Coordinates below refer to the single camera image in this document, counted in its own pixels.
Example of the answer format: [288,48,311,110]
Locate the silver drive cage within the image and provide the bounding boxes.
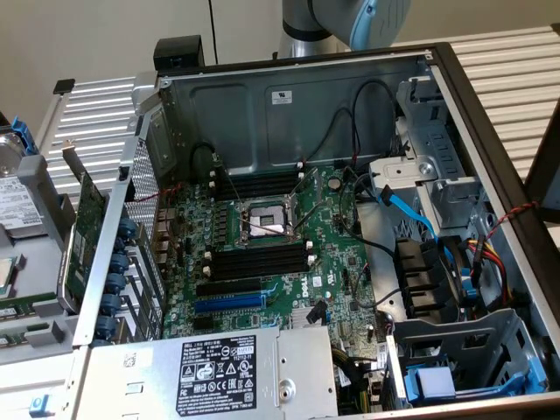
[368,76,491,231]

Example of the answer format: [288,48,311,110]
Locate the dark brown panel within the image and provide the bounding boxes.
[523,98,560,224]

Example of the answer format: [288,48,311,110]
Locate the CPU chip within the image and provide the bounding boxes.
[0,254,26,301]

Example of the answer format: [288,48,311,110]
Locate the green Dell motherboard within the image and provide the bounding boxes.
[160,164,387,351]

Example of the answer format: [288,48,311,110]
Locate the blue plastic disk clip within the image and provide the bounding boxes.
[10,114,39,157]

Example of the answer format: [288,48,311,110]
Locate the blue expansion slot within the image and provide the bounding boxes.
[193,293,267,314]

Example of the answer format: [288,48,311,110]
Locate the raised socket cover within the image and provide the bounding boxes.
[290,168,325,202]

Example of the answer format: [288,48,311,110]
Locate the long black expansion slot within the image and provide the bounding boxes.
[195,277,263,298]

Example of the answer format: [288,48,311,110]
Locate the blue square latch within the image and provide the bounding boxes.
[28,393,51,419]

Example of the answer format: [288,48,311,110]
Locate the red black twisted wire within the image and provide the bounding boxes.
[129,182,184,205]
[480,199,542,242]

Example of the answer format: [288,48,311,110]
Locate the green graphics card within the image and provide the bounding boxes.
[55,138,109,315]

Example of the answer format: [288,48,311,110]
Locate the open PC case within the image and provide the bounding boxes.
[72,41,560,420]

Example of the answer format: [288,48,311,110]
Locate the black fan shroud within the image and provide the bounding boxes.
[393,235,465,323]

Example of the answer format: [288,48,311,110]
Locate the hard disk white label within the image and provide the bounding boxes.
[0,130,45,240]

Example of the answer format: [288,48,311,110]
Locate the grey parts rack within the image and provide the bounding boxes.
[0,152,91,367]

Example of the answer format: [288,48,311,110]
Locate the small silver heatsink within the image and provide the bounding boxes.
[289,307,317,329]

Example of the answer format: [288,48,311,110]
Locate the light grey metal panel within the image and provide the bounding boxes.
[0,349,88,420]

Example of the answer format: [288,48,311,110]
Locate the thin black looped wire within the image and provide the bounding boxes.
[351,78,400,170]

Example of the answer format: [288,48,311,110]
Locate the red yellow power wire bundle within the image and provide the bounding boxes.
[464,235,515,307]

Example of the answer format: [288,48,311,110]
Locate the blue disk bracket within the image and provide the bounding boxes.
[402,356,548,406]

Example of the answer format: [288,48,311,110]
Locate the grey disk bay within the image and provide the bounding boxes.
[384,307,550,410]

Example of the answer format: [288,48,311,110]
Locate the CPU socket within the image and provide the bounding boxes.
[234,192,306,251]

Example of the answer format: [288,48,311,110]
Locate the black camera cable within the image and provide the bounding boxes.
[208,0,219,67]

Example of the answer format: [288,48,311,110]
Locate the black box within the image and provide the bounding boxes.
[152,37,207,75]

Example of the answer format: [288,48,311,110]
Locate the silver power supply with label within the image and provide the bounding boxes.
[76,326,340,420]

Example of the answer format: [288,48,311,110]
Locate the thin metal locking lever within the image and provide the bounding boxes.
[290,204,326,232]
[217,160,247,207]

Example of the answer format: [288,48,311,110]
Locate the blue card retention clip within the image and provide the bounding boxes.
[94,315,118,339]
[101,293,123,317]
[106,273,128,295]
[108,252,131,275]
[117,217,139,241]

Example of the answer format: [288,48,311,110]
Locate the blue SATA wire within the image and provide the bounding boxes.
[379,184,478,303]

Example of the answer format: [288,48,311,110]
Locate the silver port block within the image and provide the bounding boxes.
[153,206,181,266]

